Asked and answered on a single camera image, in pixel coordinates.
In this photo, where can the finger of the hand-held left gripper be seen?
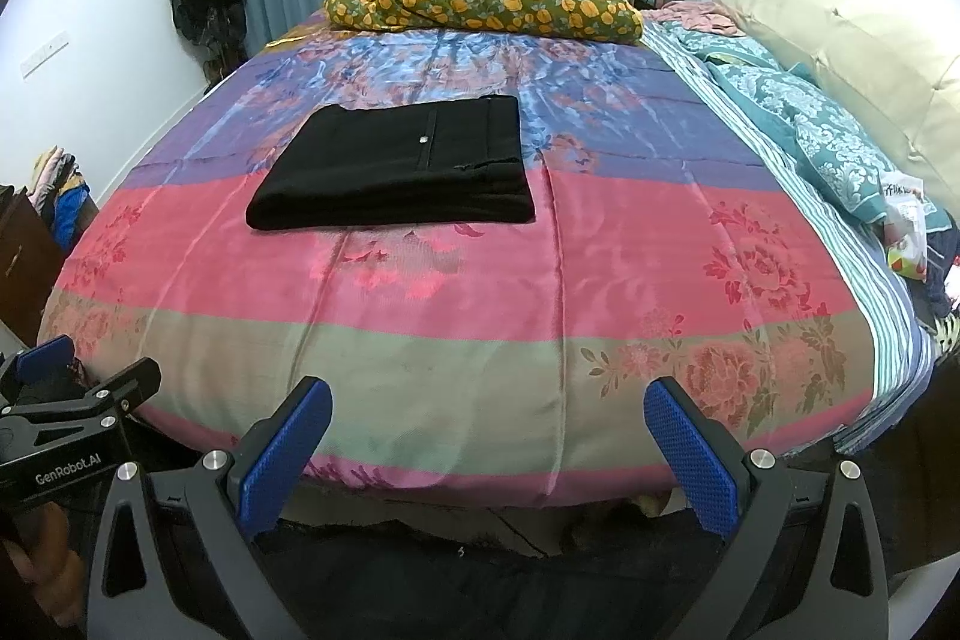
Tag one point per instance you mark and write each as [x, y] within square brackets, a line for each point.
[124, 389]
[41, 359]

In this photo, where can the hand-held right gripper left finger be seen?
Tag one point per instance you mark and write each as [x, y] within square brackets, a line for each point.
[285, 460]

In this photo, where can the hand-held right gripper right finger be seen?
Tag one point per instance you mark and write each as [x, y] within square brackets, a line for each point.
[697, 467]

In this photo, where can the black pants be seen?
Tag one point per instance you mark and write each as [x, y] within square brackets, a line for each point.
[390, 175]

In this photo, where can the person's left hand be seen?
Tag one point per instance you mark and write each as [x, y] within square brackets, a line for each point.
[45, 557]

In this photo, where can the brown wooden cabinet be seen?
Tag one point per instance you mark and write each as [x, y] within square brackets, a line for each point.
[22, 265]

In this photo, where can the pile of colourful clothes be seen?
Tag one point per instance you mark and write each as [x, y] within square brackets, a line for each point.
[64, 205]

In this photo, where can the person's dark clothing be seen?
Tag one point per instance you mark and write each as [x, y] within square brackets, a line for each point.
[487, 595]

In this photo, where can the colourful floral satin quilt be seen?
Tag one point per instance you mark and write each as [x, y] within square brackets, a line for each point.
[487, 310]

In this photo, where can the striped bed sheet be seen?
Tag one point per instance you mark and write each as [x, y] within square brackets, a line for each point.
[847, 257]

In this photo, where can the colourful snack packet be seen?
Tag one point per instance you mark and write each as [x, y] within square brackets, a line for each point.
[907, 250]

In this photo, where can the teal floral blanket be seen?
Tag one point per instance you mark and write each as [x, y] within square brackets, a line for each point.
[810, 138]

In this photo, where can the pink crumpled cloth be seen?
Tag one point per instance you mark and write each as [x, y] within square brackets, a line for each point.
[697, 14]

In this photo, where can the beige padded headboard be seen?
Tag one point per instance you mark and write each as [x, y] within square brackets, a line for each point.
[847, 33]

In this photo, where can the white wall socket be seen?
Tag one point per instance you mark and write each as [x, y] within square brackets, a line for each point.
[45, 54]

